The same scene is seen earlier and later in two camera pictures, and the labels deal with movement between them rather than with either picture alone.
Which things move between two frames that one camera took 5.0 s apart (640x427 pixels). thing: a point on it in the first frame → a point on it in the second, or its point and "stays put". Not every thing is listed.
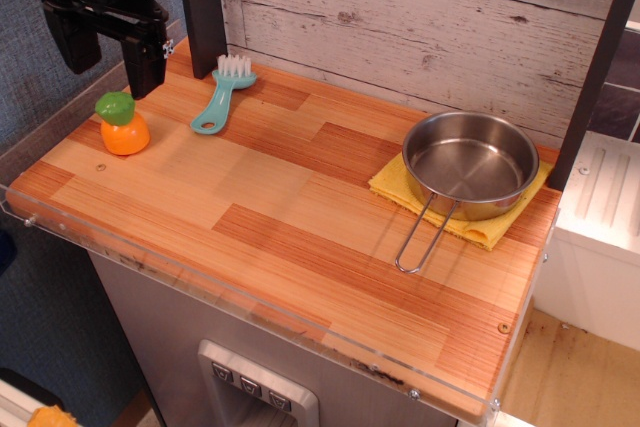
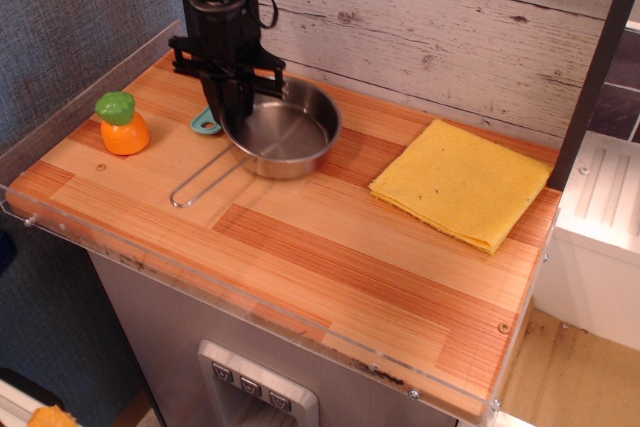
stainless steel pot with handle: x=466 y=165 → x=285 y=138
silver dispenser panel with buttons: x=240 y=393 stays put
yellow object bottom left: x=51 y=417 stays put
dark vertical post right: x=597 y=65 stays put
